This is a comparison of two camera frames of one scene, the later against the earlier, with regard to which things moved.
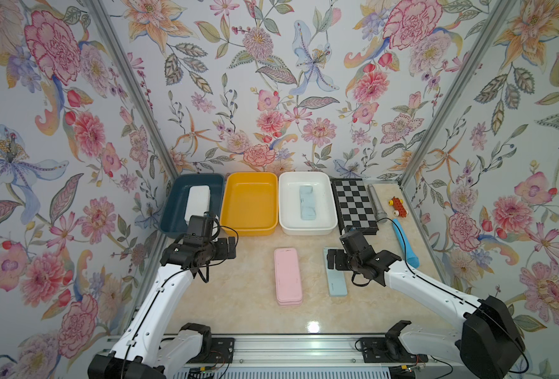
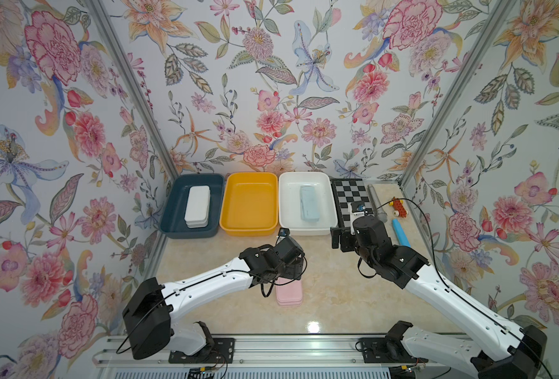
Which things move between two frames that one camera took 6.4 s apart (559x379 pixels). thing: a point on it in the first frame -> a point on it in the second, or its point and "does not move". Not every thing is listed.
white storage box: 306,206 does not move
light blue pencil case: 335,279 -> 309,204
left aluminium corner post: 135,87 does not move
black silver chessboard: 353,206 does not move
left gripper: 224,249 -> 293,270
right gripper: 339,257 -> 347,236
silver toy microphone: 380,216 does not move
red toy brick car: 399,210 does not move
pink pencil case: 288,276 does not move
